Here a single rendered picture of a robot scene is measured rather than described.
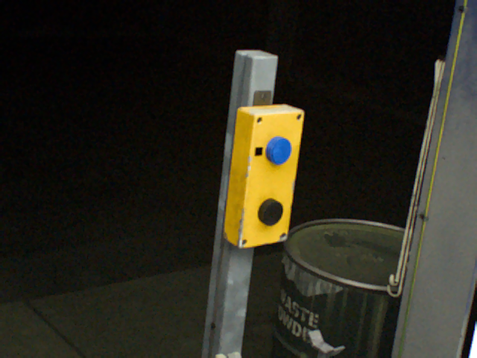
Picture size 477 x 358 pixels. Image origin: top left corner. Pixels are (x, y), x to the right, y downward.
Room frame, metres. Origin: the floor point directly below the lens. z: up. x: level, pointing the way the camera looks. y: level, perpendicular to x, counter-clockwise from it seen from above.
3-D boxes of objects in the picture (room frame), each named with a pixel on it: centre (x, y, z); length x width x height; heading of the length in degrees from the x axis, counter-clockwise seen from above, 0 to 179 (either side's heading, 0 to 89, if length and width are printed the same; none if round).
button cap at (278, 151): (1.58, -0.07, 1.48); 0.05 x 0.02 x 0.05; 129
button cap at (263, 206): (1.58, -0.07, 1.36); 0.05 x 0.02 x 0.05; 129
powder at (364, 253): (2.69, -0.45, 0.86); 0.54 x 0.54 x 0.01
